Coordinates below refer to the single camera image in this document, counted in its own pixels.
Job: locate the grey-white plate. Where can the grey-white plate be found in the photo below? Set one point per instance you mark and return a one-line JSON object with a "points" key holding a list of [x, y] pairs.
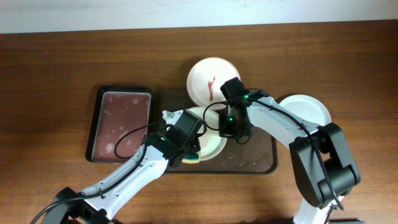
{"points": [[308, 108]]}

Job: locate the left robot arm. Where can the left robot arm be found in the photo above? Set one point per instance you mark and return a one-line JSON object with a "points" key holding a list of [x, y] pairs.
{"points": [[100, 202]]}

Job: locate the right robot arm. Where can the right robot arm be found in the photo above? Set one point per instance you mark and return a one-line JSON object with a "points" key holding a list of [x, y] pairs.
{"points": [[324, 167]]}

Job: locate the white plate top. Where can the white plate top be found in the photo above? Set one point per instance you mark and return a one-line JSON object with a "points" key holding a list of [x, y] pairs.
{"points": [[206, 78]]}

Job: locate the white plate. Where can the white plate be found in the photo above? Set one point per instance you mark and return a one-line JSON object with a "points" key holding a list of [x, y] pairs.
{"points": [[211, 144], [206, 78]]}

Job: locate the brown serving tray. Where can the brown serving tray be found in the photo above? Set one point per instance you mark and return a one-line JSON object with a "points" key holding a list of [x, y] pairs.
{"points": [[258, 156]]}

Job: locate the green yellow sponge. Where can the green yellow sponge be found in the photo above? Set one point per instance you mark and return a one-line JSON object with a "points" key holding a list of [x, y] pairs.
{"points": [[192, 158]]}

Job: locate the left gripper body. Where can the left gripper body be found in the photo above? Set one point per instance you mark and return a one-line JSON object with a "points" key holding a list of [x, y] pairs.
{"points": [[191, 146]]}

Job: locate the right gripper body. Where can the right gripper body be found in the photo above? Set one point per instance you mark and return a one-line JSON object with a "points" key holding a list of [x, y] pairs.
{"points": [[230, 126]]}

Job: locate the black tray with red water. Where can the black tray with red water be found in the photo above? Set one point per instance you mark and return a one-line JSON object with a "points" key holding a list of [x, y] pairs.
{"points": [[115, 132]]}

